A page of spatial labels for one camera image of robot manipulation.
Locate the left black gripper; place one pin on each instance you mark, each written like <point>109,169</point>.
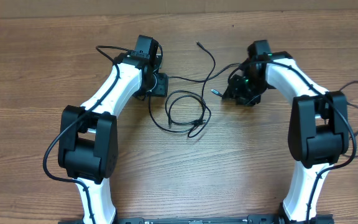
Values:
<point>161,88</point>

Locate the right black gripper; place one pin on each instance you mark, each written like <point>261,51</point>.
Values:
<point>232,91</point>

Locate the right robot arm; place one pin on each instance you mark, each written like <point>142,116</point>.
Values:
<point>318,131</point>

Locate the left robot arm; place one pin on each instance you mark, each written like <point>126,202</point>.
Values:
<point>88,146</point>

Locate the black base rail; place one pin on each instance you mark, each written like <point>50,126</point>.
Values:
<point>194,220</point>

